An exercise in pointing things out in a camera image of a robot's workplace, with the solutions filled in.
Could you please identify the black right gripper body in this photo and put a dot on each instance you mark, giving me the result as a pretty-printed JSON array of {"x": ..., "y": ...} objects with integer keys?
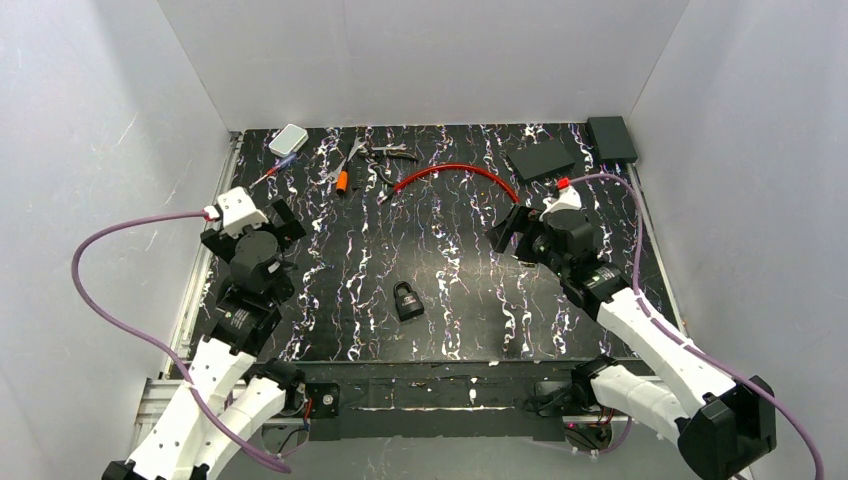
[{"x": 520, "y": 229}]

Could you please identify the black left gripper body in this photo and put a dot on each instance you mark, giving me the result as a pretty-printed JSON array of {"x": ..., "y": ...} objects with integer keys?
[{"x": 283, "y": 216}]

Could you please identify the red cable lock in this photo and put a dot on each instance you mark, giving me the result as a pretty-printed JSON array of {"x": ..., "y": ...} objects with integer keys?
[{"x": 431, "y": 223}]

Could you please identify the black padlock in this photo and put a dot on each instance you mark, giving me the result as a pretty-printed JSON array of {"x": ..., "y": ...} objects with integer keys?
[{"x": 407, "y": 301}]

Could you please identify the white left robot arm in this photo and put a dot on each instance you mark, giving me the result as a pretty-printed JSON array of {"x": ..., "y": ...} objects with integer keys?
[{"x": 224, "y": 398}]

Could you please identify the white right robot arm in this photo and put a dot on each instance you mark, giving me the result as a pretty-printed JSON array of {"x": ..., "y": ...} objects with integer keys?
[{"x": 719, "y": 425}]

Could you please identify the red blue screwdriver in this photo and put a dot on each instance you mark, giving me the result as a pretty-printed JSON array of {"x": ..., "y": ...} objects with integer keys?
[{"x": 280, "y": 165}]

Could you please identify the flat black plate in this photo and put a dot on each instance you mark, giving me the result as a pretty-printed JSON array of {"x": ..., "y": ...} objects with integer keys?
[{"x": 540, "y": 161}]

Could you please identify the black comb piece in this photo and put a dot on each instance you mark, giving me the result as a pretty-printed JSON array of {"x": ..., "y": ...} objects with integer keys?
[{"x": 357, "y": 176}]

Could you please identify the white rectangular box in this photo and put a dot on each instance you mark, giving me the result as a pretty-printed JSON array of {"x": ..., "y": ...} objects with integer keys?
[{"x": 288, "y": 140}]

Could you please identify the black box in corner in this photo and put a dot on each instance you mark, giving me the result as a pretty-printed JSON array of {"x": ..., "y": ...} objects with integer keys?
[{"x": 611, "y": 140}]

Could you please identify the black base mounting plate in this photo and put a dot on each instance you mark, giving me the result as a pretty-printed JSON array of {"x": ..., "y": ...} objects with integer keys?
[{"x": 450, "y": 399}]

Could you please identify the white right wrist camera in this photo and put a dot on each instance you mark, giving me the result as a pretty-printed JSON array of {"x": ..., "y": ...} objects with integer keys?
[{"x": 566, "y": 198}]

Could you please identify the orange handled tool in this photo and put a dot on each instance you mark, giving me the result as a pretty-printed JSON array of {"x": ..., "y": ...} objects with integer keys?
[{"x": 340, "y": 176}]

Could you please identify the black handled pliers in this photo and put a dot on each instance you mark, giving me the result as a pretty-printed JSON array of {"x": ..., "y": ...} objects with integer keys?
[{"x": 393, "y": 151}]

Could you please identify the aluminium frame rail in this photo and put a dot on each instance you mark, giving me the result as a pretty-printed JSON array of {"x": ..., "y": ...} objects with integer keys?
[{"x": 156, "y": 390}]

